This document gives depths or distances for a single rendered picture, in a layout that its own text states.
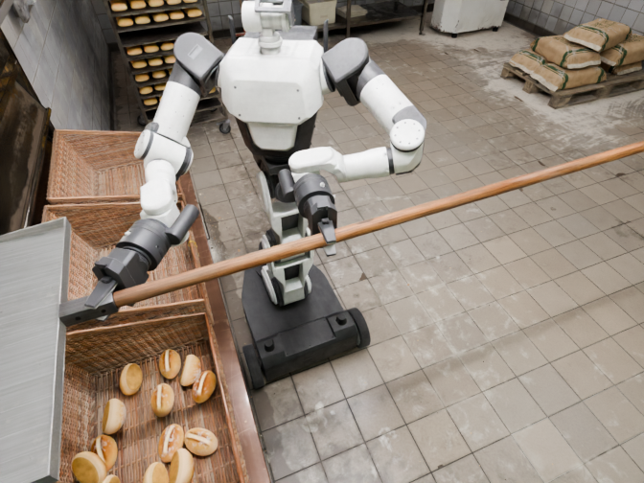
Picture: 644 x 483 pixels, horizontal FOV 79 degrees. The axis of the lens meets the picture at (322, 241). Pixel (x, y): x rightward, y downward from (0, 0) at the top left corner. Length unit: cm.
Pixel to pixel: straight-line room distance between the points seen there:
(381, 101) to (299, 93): 21
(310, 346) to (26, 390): 125
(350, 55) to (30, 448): 101
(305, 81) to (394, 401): 143
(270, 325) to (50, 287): 119
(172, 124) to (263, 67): 28
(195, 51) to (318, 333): 126
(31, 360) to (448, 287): 200
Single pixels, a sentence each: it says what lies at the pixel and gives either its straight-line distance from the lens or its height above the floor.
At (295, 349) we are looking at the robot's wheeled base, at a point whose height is 19.
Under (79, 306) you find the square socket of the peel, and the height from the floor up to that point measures 121.
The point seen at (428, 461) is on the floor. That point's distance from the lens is 191.
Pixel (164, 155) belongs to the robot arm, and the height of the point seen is 122.
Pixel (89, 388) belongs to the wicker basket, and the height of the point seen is 60.
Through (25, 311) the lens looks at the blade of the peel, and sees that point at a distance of 92.
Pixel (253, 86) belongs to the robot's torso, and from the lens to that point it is 110.
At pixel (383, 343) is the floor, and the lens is 209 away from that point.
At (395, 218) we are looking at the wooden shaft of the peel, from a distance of 88.
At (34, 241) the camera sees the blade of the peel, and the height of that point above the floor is 118.
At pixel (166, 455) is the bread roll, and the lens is 128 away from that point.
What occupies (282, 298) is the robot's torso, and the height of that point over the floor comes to 31.
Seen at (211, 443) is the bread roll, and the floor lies 63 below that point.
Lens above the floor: 179
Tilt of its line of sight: 46 degrees down
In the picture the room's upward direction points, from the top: straight up
